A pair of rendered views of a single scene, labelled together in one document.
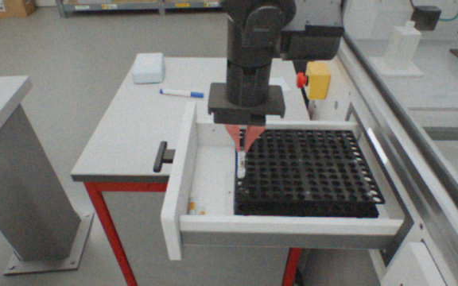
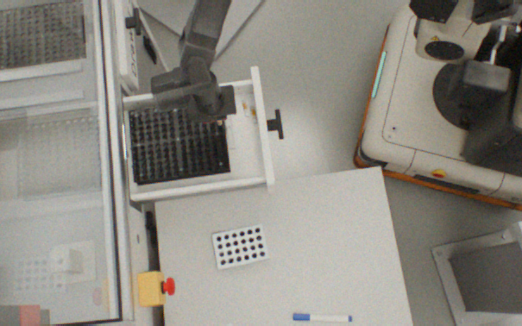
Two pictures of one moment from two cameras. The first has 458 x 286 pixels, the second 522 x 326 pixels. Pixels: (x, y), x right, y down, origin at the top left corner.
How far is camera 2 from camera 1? 116 cm
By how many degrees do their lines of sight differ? 65
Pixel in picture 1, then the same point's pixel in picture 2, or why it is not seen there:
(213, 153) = (250, 172)
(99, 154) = (367, 192)
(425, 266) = (124, 59)
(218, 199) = (237, 125)
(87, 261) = (424, 259)
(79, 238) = (450, 285)
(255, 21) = not seen: hidden behind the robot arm
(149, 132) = (334, 234)
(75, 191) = not seen: outside the picture
